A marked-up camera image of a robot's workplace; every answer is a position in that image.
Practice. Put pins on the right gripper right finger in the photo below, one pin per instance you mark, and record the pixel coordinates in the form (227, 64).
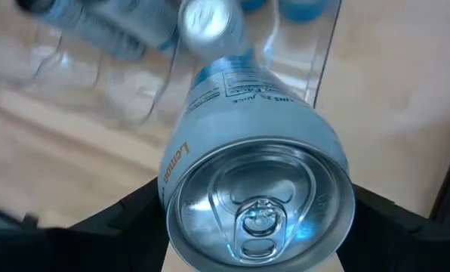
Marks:
(398, 249)

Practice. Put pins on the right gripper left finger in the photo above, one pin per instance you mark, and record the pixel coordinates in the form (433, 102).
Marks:
(96, 249)

